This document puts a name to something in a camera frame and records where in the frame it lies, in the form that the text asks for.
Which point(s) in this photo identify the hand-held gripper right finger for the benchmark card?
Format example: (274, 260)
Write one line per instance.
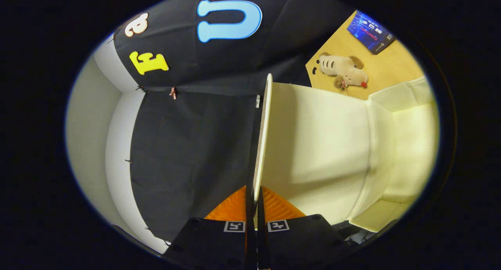
(263, 246)

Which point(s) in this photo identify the black backdrop cloth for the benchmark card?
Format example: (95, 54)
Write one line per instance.
(188, 144)

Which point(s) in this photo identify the tan plush dog toy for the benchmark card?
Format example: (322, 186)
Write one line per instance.
(344, 68)

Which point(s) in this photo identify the beige fabric storage box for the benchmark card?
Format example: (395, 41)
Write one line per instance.
(313, 144)

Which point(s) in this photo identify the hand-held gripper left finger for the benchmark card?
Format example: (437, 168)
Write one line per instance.
(250, 246)

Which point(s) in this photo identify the blue cover book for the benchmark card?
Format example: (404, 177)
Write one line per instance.
(370, 31)

